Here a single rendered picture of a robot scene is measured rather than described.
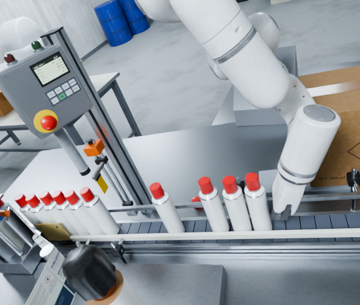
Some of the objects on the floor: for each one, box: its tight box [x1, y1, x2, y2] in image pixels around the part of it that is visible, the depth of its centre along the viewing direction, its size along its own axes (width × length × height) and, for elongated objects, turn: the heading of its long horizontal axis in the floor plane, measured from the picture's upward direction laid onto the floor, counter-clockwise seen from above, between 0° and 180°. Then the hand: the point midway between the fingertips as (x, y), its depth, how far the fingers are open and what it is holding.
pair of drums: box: [94, 0, 150, 47], centre depth 698 cm, size 73×123×87 cm, turn 177°
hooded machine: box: [0, 17, 45, 57], centre depth 518 cm, size 66×59×131 cm
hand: (278, 213), depth 79 cm, fingers closed, pressing on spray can
